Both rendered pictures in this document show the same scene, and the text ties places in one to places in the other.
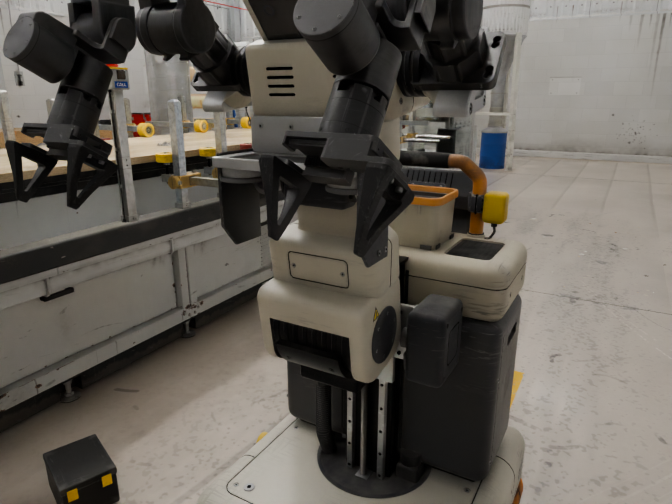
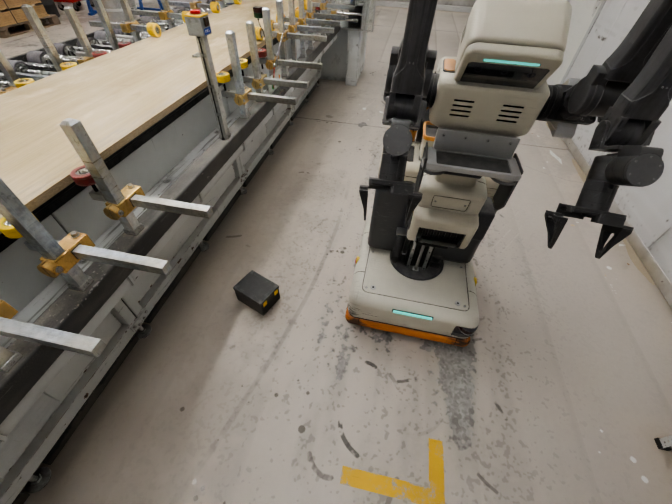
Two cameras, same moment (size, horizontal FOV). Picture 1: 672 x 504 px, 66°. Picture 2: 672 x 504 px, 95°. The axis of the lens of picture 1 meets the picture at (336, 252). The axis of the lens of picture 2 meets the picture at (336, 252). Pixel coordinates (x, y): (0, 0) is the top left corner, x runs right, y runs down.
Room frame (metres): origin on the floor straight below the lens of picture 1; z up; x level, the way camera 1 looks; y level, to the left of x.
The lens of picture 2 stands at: (0.18, 0.68, 1.48)
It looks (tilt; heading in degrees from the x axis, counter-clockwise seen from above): 47 degrees down; 341
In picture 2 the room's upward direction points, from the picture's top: 3 degrees clockwise
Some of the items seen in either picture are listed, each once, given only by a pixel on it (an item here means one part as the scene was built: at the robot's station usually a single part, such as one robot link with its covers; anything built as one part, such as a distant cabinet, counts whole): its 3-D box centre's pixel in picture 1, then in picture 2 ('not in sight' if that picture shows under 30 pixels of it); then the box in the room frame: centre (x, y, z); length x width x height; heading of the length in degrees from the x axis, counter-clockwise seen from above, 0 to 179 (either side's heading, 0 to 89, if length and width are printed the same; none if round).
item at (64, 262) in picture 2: not in sight; (66, 254); (0.97, 1.21, 0.81); 0.14 x 0.06 x 0.05; 151
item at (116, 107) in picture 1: (122, 157); (214, 91); (1.82, 0.74, 0.93); 0.05 x 0.05 x 0.45; 61
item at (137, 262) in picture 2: not in sight; (97, 255); (0.95, 1.13, 0.81); 0.43 x 0.03 x 0.04; 61
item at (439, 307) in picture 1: (370, 341); (452, 225); (0.90, -0.07, 0.68); 0.28 x 0.27 x 0.25; 60
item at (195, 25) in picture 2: (113, 79); (198, 25); (1.82, 0.74, 1.18); 0.07 x 0.07 x 0.08; 61
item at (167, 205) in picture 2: not in sight; (150, 203); (1.17, 1.01, 0.81); 0.43 x 0.03 x 0.04; 61
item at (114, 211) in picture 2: not in sight; (124, 202); (1.19, 1.09, 0.81); 0.14 x 0.06 x 0.05; 151
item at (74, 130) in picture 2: not in sight; (112, 193); (1.17, 1.10, 0.86); 0.04 x 0.04 x 0.48; 61
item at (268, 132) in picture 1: (305, 186); (465, 169); (0.83, 0.05, 0.99); 0.28 x 0.16 x 0.22; 60
